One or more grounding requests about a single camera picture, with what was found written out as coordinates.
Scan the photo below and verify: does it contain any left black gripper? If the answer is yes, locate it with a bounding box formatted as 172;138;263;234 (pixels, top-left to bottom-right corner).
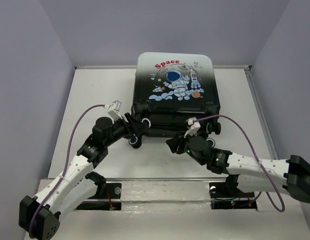
104;112;149;147

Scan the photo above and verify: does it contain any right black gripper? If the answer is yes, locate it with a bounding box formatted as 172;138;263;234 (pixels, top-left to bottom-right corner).
166;128;205;165

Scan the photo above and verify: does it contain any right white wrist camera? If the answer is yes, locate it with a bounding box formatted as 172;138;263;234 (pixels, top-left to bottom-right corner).
184;117;201;138

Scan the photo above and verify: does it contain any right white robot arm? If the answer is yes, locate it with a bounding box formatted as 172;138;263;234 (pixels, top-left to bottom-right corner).
166;136;310;204

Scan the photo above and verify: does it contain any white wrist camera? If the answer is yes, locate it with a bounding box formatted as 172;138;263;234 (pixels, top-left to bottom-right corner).
184;117;201;138
104;100;123;121

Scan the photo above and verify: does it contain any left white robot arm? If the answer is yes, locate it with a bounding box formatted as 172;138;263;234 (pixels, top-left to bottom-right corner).
18;113;151;240

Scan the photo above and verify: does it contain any small black kids suitcase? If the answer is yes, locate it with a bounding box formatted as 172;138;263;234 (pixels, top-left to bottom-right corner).
131;52;221;138

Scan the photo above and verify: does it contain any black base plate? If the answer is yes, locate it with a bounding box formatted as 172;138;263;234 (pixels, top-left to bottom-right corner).
76;182;122;211
209;182;258;210

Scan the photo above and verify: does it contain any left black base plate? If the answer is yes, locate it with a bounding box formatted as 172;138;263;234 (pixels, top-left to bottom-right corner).
76;182;122;211

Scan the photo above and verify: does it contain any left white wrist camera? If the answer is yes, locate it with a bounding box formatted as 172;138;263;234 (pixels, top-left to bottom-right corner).
104;100;123;121

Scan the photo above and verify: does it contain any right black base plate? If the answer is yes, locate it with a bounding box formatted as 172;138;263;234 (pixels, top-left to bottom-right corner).
209;182;258;210

